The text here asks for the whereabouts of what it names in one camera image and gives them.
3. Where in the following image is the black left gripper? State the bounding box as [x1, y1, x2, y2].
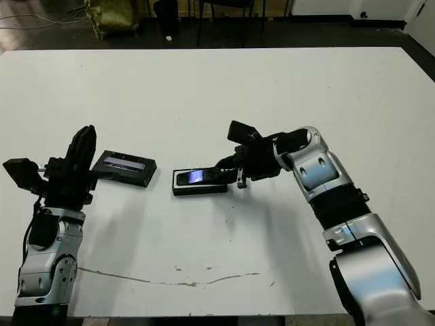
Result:
[37, 124, 119, 209]

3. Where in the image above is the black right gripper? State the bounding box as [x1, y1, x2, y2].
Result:
[207, 137, 282, 190]

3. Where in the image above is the black camera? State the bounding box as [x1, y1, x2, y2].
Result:
[175, 168, 218, 187]

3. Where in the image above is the black box lid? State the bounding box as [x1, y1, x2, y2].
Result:
[92, 149, 158, 188]

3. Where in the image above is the black box with white insert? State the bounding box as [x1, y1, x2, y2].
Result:
[171, 167, 228, 198]

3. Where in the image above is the olive green bag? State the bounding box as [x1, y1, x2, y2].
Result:
[84, 0, 142, 40]

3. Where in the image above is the black bin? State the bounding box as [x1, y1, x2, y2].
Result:
[153, 0, 181, 37]

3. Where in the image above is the black baseboard ledge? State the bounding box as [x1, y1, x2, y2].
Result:
[290, 14, 408, 33]

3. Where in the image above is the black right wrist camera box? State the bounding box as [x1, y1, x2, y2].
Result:
[227, 120, 263, 146]

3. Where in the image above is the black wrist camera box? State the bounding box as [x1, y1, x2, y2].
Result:
[227, 120, 263, 146]
[2, 157, 47, 197]

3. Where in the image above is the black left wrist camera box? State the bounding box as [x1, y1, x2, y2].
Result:
[2, 157, 47, 197]

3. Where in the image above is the white floor cable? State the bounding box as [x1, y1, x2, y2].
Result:
[0, 10, 90, 27]

